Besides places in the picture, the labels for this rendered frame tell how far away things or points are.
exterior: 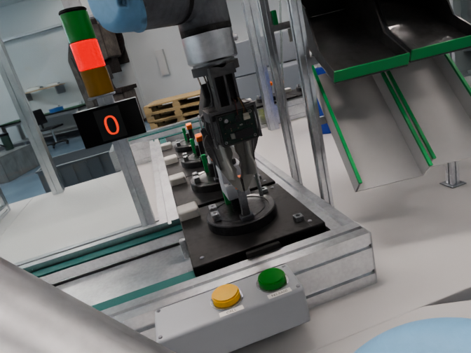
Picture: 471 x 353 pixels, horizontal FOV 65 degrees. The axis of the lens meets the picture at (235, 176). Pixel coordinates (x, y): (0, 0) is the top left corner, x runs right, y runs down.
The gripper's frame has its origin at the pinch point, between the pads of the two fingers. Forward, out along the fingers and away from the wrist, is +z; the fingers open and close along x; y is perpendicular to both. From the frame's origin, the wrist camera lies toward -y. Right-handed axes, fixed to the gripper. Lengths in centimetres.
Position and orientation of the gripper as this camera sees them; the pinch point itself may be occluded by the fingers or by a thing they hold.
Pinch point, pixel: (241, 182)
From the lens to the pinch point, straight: 63.0
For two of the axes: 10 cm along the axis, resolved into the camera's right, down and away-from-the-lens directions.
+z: 2.3, 9.2, 3.2
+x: 9.4, -2.9, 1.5
